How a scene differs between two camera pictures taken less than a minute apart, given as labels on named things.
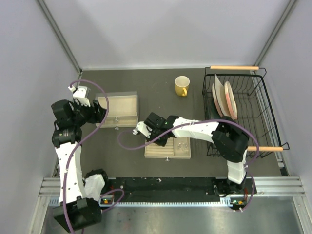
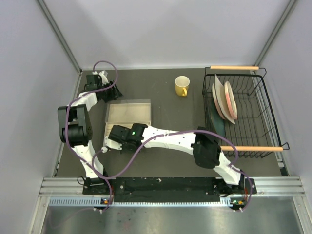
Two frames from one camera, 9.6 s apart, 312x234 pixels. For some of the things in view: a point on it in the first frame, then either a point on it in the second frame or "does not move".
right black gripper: (151, 135) to (124, 148)
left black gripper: (97, 116) to (114, 93)
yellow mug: (182, 85) does not move
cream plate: (218, 92) does not move
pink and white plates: (231, 103) does not move
